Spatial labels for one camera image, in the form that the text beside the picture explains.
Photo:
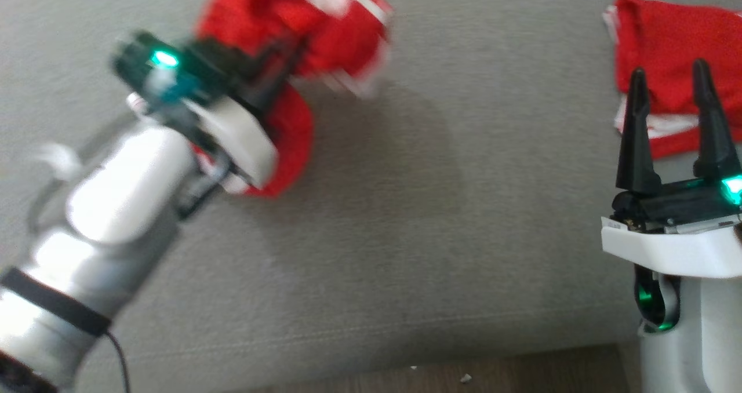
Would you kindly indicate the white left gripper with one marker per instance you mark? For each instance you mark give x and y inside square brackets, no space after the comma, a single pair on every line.
[214,97]

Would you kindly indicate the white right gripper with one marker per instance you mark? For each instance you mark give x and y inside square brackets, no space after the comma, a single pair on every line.
[678,230]

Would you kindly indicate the red and white garment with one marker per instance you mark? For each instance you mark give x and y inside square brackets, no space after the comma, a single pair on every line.
[301,39]
[672,45]

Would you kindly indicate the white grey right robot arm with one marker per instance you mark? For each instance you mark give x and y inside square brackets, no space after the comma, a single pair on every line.
[701,335]

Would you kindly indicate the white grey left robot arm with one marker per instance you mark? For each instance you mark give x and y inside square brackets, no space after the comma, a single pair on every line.
[98,230]

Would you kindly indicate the grey sofa seat cushion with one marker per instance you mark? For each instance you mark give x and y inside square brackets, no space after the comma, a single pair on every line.
[440,219]

